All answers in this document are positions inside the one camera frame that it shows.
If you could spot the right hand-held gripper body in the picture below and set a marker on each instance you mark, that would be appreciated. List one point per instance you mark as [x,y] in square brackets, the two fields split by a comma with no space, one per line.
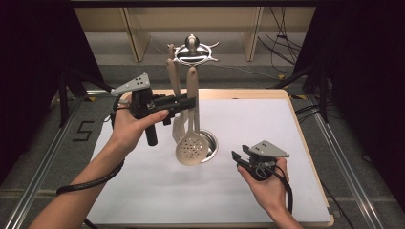
[267,149]

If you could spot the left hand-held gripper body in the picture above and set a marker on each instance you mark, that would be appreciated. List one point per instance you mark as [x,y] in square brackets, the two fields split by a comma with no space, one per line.
[140,101]

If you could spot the beige slotted turner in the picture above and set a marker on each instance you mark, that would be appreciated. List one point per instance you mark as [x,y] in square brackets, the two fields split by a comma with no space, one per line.
[174,79]

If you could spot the beige perforated skimmer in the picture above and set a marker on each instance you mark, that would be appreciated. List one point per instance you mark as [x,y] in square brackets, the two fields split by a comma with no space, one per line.
[192,82]

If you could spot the metal utensil rack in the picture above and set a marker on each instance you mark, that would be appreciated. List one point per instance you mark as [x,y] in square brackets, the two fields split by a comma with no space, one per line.
[192,43]

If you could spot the person's left hand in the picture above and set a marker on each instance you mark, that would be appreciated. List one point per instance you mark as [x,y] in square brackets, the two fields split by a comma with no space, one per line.
[127,130]

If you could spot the person's right hand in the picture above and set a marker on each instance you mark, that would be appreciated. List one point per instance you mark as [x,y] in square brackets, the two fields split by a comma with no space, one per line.
[270,194]

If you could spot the white paper sheet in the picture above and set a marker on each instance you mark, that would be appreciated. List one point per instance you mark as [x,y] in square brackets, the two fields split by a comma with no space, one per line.
[191,197]

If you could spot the black tripod stand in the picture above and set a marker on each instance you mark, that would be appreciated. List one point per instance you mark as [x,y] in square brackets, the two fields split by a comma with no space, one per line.
[63,95]
[324,95]

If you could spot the black curtain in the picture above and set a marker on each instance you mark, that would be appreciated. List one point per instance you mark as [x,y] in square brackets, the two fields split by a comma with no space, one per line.
[35,63]
[366,79]

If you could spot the aluminium floor rail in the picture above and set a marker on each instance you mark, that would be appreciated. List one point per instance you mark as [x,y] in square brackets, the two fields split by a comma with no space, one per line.
[344,165]
[47,159]

